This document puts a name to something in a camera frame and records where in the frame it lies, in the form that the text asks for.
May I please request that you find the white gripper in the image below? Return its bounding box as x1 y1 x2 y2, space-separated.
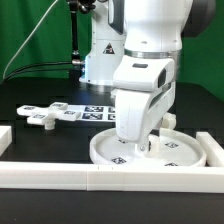
114 81 177 149

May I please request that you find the white round table top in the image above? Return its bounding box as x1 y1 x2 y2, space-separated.
89 128 206 167

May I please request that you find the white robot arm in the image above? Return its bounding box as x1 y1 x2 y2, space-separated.
80 0 216 150

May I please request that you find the white marker tag sheet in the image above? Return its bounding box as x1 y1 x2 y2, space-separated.
68 105 115 122

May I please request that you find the white right fence bar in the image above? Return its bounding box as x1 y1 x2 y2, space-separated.
196 132 224 167

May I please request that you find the white fence bar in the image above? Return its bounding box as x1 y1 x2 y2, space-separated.
196 132 224 167
0 126 12 156
0 162 224 193

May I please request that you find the white cross table base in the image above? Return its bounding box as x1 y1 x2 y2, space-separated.
17 102 81 130

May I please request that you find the white left fence bar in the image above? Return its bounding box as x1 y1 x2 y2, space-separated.
0 126 12 156

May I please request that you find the white front fence bar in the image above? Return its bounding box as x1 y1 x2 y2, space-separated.
0 162 224 193

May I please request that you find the black camera stand pole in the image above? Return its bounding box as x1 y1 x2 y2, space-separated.
66 0 96 79

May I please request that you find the black cable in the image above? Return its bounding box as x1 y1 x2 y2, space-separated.
0 60 84 84

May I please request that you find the grey cable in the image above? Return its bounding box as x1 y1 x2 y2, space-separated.
2 0 60 80

